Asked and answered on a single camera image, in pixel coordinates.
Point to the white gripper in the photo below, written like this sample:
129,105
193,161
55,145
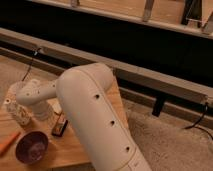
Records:
42,110

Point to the black chalkboard eraser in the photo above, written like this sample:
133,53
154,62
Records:
59,128

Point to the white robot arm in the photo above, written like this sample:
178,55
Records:
81,92

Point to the white sponge block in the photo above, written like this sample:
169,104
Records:
57,108

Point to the white patterned bottle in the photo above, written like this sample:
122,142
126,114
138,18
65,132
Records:
17,112

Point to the white plastic cup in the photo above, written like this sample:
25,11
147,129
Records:
15,88

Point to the purple bowl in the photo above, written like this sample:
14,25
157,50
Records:
32,147

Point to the orange carrot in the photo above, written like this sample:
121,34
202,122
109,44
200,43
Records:
6,143

